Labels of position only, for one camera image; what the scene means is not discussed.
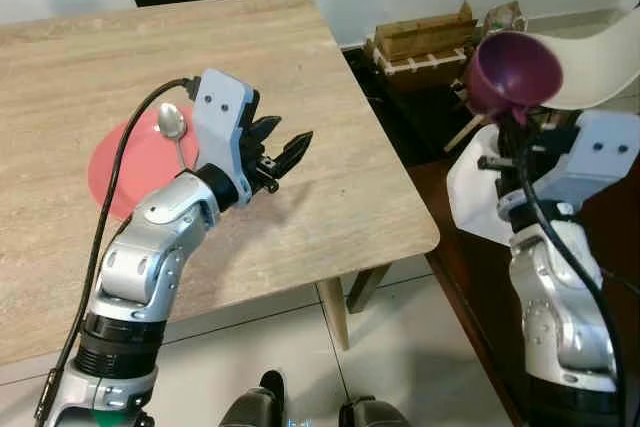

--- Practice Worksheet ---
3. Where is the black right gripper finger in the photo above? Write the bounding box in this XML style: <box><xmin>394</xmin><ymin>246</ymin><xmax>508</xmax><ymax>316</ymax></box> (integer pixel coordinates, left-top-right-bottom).
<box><xmin>497</xmin><ymin>107</ymin><xmax>532</xmax><ymax>150</ymax></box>

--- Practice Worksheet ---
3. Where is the purple plastic bowl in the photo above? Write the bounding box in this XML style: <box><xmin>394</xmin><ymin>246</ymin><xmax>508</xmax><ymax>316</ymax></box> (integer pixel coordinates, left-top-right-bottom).
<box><xmin>465</xmin><ymin>31</ymin><xmax>564</xmax><ymax>127</ymax></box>

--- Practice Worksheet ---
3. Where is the thin wooden stick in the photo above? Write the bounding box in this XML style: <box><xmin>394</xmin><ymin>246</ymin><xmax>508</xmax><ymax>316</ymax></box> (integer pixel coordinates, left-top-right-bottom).
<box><xmin>444</xmin><ymin>112</ymin><xmax>492</xmax><ymax>154</ymax></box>

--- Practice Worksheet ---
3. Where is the light wooden dining table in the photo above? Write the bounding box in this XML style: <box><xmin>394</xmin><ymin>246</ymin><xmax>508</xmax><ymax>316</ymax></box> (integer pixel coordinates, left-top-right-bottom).
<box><xmin>0</xmin><ymin>0</ymin><xmax>441</xmax><ymax>368</ymax></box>

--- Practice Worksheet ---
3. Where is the silver metal spoon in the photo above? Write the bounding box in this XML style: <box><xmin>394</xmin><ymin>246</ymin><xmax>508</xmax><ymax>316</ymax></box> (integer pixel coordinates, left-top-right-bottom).
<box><xmin>157</xmin><ymin>103</ymin><xmax>197</xmax><ymax>174</ymax></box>

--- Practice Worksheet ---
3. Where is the small crumpled bag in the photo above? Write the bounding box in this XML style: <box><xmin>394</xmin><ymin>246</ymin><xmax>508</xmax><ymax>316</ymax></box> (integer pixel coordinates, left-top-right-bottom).
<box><xmin>484</xmin><ymin>2</ymin><xmax>528</xmax><ymax>39</ymax></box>

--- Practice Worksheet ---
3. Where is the white curved chair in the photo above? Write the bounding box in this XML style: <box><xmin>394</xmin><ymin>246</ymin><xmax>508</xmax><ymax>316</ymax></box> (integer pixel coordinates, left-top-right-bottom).
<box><xmin>535</xmin><ymin>2</ymin><xmax>640</xmax><ymax>112</ymax></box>

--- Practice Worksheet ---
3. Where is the dark brown wooden table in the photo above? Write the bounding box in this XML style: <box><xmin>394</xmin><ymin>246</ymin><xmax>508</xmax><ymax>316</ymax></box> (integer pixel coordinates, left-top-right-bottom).
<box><xmin>405</xmin><ymin>97</ymin><xmax>640</xmax><ymax>427</ymax></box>

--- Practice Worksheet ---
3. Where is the wooden slatted crate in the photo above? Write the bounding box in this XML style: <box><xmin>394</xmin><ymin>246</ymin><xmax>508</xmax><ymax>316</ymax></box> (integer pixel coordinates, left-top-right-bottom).
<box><xmin>365</xmin><ymin>0</ymin><xmax>480</xmax><ymax>79</ymax></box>

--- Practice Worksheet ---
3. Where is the pink round plate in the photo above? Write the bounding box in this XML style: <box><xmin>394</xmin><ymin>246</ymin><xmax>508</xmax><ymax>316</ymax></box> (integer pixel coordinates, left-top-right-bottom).
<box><xmin>88</xmin><ymin>104</ymin><xmax>201</xmax><ymax>221</ymax></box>

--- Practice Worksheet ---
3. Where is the black left robot foot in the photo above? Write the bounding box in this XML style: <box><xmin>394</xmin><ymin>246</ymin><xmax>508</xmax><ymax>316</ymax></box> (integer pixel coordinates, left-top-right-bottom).
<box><xmin>219</xmin><ymin>370</ymin><xmax>287</xmax><ymax>427</ymax></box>

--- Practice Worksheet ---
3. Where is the black robot foot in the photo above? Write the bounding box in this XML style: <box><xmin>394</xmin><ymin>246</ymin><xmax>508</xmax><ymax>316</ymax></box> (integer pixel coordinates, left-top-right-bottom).
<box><xmin>219</xmin><ymin>370</ymin><xmax>287</xmax><ymax>427</ymax></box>
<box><xmin>338</xmin><ymin>397</ymin><xmax>412</xmax><ymax>427</ymax></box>

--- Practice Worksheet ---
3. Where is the black right robot foot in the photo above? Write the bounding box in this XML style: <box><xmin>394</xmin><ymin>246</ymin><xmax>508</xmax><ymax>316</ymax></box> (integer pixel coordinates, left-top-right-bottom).
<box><xmin>338</xmin><ymin>397</ymin><xmax>412</xmax><ymax>427</ymax></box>

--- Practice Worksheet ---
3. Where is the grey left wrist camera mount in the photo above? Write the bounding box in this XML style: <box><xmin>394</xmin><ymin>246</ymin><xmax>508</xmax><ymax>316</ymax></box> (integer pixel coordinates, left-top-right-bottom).
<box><xmin>190</xmin><ymin>69</ymin><xmax>260</xmax><ymax>181</ymax></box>

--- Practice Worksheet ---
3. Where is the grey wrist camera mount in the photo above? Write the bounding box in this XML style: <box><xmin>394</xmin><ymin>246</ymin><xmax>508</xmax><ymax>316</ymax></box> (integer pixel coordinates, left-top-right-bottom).
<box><xmin>190</xmin><ymin>69</ymin><xmax>260</xmax><ymax>181</ymax></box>
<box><xmin>520</xmin><ymin>110</ymin><xmax>640</xmax><ymax>211</ymax></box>

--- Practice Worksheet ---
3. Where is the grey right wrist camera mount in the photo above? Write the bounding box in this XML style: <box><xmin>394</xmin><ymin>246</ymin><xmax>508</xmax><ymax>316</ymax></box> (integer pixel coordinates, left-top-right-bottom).
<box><xmin>520</xmin><ymin>110</ymin><xmax>640</xmax><ymax>211</ymax></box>

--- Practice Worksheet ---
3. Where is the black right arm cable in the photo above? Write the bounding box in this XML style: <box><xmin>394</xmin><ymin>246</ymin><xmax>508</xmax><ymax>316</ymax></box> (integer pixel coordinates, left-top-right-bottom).
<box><xmin>514</xmin><ymin>127</ymin><xmax>628</xmax><ymax>427</ymax></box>

